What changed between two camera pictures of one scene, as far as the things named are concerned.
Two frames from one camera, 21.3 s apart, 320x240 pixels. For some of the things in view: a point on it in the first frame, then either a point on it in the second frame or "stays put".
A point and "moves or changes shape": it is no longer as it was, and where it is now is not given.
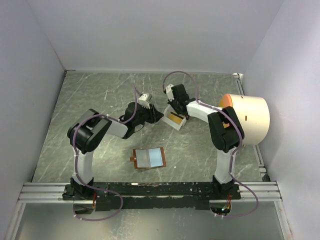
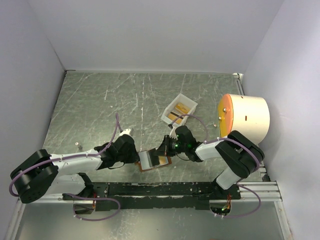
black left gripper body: x=142 y=120 -> x=129 y=157
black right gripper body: x=173 y=104 -> x=175 y=146
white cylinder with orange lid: x=253 y=114 stays put
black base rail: x=124 y=196 stays put
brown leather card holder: x=150 y=158 moves or changes shape
